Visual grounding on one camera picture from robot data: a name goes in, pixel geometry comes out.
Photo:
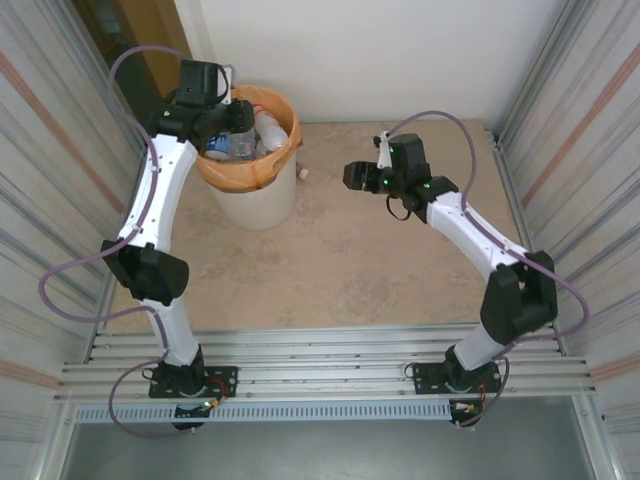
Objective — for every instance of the clear bottle red label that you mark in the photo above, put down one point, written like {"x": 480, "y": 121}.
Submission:
{"x": 272, "y": 132}

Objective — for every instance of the clear bottle wide blue collar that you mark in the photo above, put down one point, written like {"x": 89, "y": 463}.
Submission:
{"x": 220, "y": 145}

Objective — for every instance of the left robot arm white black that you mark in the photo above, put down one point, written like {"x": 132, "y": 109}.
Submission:
{"x": 155, "y": 200}

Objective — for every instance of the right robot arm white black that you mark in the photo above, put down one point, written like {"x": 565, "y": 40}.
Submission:
{"x": 475, "y": 230}

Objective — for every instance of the white bin with orange bag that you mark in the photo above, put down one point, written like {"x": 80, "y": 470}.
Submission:
{"x": 240, "y": 172}

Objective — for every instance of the cream plastic bin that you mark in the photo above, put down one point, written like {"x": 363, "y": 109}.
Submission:
{"x": 260, "y": 200}

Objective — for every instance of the yellow power connector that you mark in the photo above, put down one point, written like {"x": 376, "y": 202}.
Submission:
{"x": 467, "y": 407}
{"x": 214, "y": 403}

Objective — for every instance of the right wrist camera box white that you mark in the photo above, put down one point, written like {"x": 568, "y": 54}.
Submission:
{"x": 384, "y": 150}

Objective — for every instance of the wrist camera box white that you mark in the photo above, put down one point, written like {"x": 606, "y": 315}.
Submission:
{"x": 229, "y": 70}
{"x": 384, "y": 150}

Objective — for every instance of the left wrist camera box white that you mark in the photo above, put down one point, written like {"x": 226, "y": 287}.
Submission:
{"x": 229, "y": 70}

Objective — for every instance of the brown wooden door frame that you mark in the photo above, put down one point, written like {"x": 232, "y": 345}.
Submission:
{"x": 155, "y": 25}

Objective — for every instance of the aluminium side rail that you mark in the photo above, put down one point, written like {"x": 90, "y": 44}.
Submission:
{"x": 500, "y": 155}
{"x": 110, "y": 286}

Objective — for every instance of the aluminium extrusion rail frame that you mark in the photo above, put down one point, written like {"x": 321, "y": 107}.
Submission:
{"x": 325, "y": 365}

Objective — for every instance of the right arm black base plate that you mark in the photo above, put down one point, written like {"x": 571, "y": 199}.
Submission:
{"x": 425, "y": 376}

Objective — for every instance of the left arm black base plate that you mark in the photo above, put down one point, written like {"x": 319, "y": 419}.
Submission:
{"x": 227, "y": 374}

